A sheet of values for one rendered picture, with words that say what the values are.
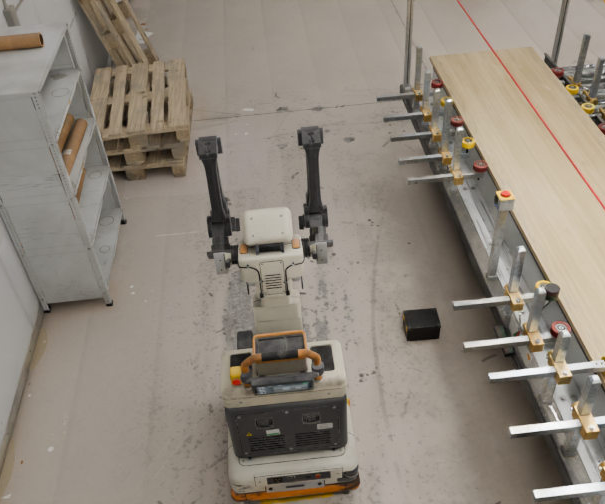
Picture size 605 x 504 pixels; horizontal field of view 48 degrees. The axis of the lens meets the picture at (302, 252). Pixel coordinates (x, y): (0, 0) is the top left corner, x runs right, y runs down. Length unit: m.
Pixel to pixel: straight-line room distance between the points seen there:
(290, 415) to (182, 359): 1.26
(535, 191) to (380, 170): 1.92
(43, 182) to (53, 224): 0.30
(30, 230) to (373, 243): 2.24
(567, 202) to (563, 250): 0.39
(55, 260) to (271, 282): 1.85
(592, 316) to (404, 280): 1.63
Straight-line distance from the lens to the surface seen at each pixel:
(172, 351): 4.21
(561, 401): 3.21
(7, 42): 4.24
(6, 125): 3.88
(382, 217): 4.99
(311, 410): 3.04
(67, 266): 4.41
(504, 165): 4.00
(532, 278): 3.59
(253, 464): 3.33
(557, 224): 3.63
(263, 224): 2.82
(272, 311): 3.11
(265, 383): 2.75
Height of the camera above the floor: 3.11
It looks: 41 degrees down
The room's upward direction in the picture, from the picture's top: 4 degrees counter-clockwise
